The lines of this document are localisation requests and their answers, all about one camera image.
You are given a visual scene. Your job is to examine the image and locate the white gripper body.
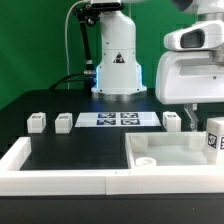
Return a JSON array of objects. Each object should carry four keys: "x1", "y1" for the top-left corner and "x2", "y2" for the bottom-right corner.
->
[{"x1": 155, "y1": 51, "x2": 224, "y2": 104}]

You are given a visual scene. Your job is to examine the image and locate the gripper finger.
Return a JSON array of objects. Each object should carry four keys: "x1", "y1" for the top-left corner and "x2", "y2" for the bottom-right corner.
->
[{"x1": 184, "y1": 104, "x2": 198, "y2": 131}]

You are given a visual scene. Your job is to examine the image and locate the white square table top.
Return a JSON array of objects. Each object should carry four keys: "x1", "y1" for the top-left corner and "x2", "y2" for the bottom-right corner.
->
[{"x1": 125, "y1": 132, "x2": 211, "y2": 169}]

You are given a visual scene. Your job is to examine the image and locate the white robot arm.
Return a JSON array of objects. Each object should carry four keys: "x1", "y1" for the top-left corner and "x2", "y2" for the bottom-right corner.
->
[{"x1": 90, "y1": 0, "x2": 224, "y2": 131}]

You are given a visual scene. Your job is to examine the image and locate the white U-shaped obstacle fence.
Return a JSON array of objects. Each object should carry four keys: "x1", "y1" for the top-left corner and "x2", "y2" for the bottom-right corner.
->
[{"x1": 0, "y1": 137, "x2": 224, "y2": 196}]

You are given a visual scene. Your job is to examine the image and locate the white sheet with markers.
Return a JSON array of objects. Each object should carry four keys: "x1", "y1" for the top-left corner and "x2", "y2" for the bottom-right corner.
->
[{"x1": 75, "y1": 112, "x2": 160, "y2": 127}]

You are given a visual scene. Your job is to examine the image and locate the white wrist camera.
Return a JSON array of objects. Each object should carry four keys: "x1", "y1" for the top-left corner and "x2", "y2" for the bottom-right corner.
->
[{"x1": 164, "y1": 20, "x2": 224, "y2": 51}]

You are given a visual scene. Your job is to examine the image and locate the black cables at base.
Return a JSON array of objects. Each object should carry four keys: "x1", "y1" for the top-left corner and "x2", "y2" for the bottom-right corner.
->
[{"x1": 49, "y1": 72, "x2": 96, "y2": 90}]

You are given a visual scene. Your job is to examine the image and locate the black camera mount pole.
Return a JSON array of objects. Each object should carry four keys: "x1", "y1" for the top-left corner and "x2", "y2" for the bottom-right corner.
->
[{"x1": 72, "y1": 0, "x2": 124, "y2": 76}]

